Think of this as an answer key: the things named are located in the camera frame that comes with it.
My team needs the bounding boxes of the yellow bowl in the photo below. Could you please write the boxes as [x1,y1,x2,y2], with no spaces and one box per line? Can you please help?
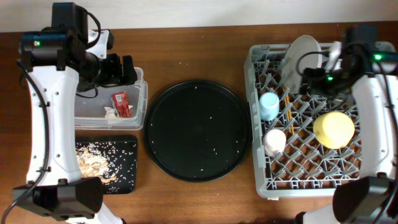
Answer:
[313,111,355,149]

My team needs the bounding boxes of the white tissue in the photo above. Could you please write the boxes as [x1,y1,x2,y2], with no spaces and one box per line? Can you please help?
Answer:
[104,107,120,118]

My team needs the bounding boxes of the grey dishwasher rack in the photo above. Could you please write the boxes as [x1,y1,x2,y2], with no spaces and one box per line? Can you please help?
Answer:
[244,44,362,200]

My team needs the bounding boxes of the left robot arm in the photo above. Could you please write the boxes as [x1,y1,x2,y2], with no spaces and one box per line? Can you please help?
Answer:
[12,2,137,223]

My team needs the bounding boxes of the red snack wrapper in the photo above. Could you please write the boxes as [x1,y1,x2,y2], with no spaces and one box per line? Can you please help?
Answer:
[111,91,132,118]

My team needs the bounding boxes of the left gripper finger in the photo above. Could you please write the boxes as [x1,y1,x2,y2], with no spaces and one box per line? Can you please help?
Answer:
[119,70,132,85]
[123,55,137,83]

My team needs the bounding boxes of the black rectangular waste tray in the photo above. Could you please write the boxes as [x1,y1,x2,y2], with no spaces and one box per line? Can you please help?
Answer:
[74,134,139,195]

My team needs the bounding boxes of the food scraps with rice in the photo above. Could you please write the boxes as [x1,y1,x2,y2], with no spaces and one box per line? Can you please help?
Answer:
[75,141,137,192]

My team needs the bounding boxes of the pink cup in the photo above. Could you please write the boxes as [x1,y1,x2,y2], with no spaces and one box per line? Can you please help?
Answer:
[262,129,286,157]

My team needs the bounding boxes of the round black serving tray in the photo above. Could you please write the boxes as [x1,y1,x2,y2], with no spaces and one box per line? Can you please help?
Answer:
[144,80,252,182]

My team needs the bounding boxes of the grey ceramic plate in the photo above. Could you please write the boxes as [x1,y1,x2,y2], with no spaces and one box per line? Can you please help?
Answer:
[281,35,322,93]

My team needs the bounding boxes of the wooden chopstick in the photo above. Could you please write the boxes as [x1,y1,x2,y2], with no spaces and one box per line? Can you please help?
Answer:
[282,86,293,135]
[284,93,295,136]

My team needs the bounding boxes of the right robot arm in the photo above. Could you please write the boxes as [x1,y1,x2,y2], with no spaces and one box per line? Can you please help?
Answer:
[295,25,397,223]

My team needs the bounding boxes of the blue cup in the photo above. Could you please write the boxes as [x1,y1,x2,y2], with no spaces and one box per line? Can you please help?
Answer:
[259,92,279,121]

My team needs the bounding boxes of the clear plastic bin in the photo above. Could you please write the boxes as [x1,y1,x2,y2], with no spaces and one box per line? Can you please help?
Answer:
[75,67,148,130]

